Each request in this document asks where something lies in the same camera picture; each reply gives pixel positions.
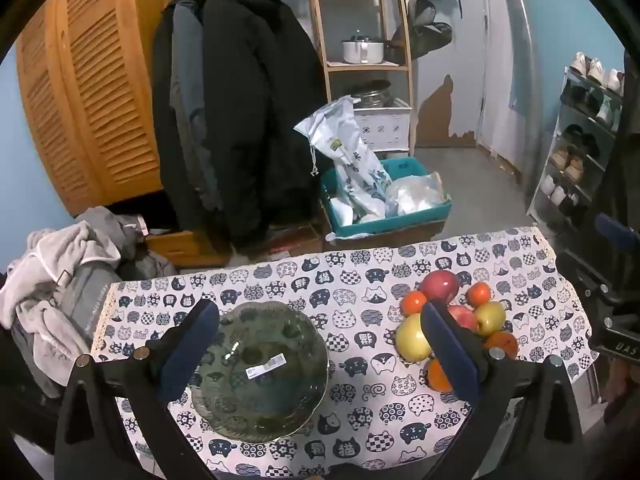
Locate cat print tablecloth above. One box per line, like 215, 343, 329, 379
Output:
90, 226, 601, 480

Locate wooden shelf unit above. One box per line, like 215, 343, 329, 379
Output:
306, 0, 417, 158

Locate white printed plastic bag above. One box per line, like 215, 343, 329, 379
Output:
294, 95, 394, 224

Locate pile of clothes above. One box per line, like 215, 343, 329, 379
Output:
10, 255, 178, 401

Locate small orange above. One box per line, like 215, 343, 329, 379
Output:
467, 281, 494, 308

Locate yellow-green apple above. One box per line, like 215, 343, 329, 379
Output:
473, 301, 507, 337
396, 312, 434, 364

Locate white door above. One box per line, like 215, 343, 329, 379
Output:
477, 0, 539, 181

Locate metal pot with dark lid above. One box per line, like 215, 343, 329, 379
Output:
352, 80, 394, 109

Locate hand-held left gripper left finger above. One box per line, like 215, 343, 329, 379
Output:
54, 299, 221, 480

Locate large red apple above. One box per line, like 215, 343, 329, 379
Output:
419, 270, 461, 307

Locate wooden louvered wardrobe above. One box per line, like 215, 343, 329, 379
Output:
15, 0, 174, 218

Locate white storage basket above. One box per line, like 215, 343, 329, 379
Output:
352, 97, 414, 154

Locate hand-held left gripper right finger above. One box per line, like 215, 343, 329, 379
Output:
420, 299, 584, 480

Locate grey hanging bag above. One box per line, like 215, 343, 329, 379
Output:
390, 0, 454, 61

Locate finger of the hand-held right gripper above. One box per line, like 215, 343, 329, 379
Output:
587, 50, 640, 221
592, 210, 640, 261

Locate clear plastic bag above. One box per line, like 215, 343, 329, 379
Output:
385, 172, 449, 217

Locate white cooking pot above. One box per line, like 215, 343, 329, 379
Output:
341, 35, 386, 65

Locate white shoe rack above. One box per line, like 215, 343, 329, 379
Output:
527, 52, 626, 231

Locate grey jacket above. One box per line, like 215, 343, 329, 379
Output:
150, 0, 213, 213

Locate wooden drawer box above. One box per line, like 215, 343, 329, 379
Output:
145, 230, 232, 269

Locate white fleece garment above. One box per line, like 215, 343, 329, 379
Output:
0, 222, 124, 361

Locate teal box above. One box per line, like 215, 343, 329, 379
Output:
320, 156, 453, 239

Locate grey hoodie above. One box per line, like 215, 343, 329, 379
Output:
75, 205, 151, 263

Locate black coat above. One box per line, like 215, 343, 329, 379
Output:
199, 0, 329, 250

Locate rows of shoes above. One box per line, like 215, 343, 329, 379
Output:
540, 51, 626, 211

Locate green glass plate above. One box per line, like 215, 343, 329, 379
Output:
189, 301, 330, 444

